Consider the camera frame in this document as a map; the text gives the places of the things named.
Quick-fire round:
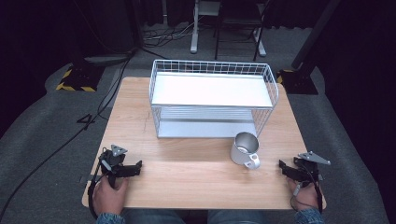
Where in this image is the black metal chair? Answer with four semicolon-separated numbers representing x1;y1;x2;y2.
213;0;273;63

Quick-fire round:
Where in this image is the person's right leg in jeans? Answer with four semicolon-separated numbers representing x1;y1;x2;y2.
206;209;297;224

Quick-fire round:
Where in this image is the person's left hand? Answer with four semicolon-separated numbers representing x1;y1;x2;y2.
92;176;130;217

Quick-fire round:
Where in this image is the long black floor cable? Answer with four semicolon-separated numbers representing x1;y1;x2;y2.
0;49;138;213

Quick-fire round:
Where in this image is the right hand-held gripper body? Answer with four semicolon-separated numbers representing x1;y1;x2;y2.
292;150;332;189

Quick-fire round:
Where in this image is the person's leg in jeans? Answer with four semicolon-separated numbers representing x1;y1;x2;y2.
206;209;297;224
121;208;189;224

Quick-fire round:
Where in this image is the person's right hand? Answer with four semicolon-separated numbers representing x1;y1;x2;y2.
286;177;323;213

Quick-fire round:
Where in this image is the striped black stand base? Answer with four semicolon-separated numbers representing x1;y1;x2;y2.
276;68;319;95
55;63;106;93

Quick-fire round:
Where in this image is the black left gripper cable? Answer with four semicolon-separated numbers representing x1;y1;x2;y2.
87;160;107;219

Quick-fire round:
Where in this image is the silver metal cup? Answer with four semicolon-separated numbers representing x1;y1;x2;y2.
230;132;262;171

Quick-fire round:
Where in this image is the white wire shelf rack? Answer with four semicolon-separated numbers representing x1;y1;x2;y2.
148;59;280;139

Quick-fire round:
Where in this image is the person's left leg in jeans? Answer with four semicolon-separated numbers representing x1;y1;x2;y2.
121;208;189;224

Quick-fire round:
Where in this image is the bundle of floor cables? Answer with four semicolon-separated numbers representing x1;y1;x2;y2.
142;20;200;49

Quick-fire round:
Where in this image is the black slanted stand post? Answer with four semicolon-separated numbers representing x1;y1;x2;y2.
290;0;343;71

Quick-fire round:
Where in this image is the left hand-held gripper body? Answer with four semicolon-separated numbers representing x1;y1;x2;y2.
98;144;129;189

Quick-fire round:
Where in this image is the white metal stand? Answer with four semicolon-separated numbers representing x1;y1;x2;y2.
190;0;267;58

